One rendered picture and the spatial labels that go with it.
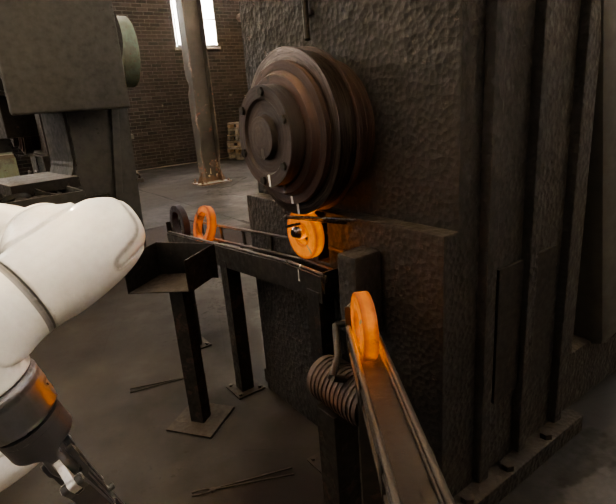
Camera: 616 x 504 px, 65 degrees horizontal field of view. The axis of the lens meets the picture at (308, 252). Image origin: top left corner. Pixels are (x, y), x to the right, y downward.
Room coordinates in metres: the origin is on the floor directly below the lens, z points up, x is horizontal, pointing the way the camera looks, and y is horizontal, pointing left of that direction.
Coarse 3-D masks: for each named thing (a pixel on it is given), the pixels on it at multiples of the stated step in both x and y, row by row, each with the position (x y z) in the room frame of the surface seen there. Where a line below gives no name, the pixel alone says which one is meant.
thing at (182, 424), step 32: (160, 256) 1.84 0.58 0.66; (192, 256) 1.62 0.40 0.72; (128, 288) 1.66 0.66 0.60; (160, 288) 1.65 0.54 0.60; (192, 288) 1.59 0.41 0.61; (192, 320) 1.69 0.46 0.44; (192, 352) 1.66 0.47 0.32; (192, 384) 1.67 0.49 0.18; (192, 416) 1.68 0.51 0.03; (224, 416) 1.70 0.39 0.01
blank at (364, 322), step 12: (360, 300) 0.97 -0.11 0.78; (372, 300) 0.97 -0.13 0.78; (360, 312) 0.95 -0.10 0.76; (372, 312) 0.95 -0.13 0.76; (360, 324) 0.96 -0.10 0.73; (372, 324) 0.93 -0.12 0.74; (360, 336) 0.96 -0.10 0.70; (372, 336) 0.92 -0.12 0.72; (360, 348) 0.97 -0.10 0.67; (372, 348) 0.92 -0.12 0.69; (360, 360) 0.98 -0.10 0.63; (372, 360) 0.95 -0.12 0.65
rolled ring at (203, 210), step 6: (198, 210) 2.21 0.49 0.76; (204, 210) 2.16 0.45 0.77; (210, 210) 2.14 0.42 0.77; (198, 216) 2.21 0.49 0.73; (204, 216) 2.22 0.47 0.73; (210, 216) 2.11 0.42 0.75; (198, 222) 2.22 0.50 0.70; (210, 222) 2.09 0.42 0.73; (198, 228) 2.21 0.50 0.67; (210, 228) 2.09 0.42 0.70; (198, 234) 2.19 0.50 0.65; (210, 234) 2.09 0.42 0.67; (210, 240) 2.10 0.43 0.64
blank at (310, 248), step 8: (304, 224) 1.43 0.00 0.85; (312, 224) 1.40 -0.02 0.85; (320, 224) 1.41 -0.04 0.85; (288, 232) 1.51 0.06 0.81; (312, 232) 1.40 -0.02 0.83; (320, 232) 1.40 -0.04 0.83; (296, 240) 1.47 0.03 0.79; (304, 240) 1.48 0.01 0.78; (312, 240) 1.40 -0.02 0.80; (320, 240) 1.39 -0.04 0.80; (296, 248) 1.48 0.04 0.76; (304, 248) 1.44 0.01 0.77; (312, 248) 1.40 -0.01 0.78; (320, 248) 1.40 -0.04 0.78; (304, 256) 1.44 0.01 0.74; (312, 256) 1.41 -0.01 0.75
